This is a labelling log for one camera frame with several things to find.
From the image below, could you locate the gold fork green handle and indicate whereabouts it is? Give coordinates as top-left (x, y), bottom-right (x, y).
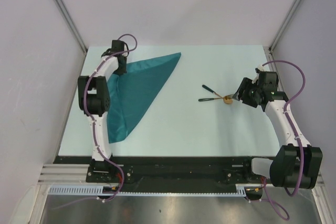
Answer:
top-left (202, 84), bottom-right (235, 99)

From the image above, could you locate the teal cloth napkin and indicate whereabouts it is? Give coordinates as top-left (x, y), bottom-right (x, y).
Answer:
top-left (107, 52), bottom-right (181, 144)

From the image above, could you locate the aluminium front rail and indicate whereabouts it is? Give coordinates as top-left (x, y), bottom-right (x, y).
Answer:
top-left (38, 163), bottom-right (323, 187)

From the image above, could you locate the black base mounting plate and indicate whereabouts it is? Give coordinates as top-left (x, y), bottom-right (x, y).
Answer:
top-left (54, 156), bottom-right (261, 195)

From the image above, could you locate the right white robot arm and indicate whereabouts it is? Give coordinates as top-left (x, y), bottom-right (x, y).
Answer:
top-left (233, 71), bottom-right (323, 189)

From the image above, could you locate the white slotted cable duct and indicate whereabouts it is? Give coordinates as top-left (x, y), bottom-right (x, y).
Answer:
top-left (48, 184), bottom-right (263, 197)

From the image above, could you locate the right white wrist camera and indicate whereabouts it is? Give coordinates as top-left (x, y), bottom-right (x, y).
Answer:
top-left (254, 65), bottom-right (266, 82)

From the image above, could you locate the left aluminium frame post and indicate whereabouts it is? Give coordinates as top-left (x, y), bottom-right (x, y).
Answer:
top-left (53, 0), bottom-right (88, 54)

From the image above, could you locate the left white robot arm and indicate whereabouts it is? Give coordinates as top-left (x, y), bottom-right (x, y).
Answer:
top-left (78, 39), bottom-right (129, 162)

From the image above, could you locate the right aluminium frame post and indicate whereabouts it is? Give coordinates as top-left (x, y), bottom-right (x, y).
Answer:
top-left (268, 0), bottom-right (303, 54)

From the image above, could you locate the gold spoon green handle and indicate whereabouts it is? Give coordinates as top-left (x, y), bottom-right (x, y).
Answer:
top-left (198, 97), bottom-right (233, 104)

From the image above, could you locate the aluminium frame post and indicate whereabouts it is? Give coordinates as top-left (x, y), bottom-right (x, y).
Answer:
top-left (268, 0), bottom-right (303, 54)
top-left (53, 0), bottom-right (88, 54)

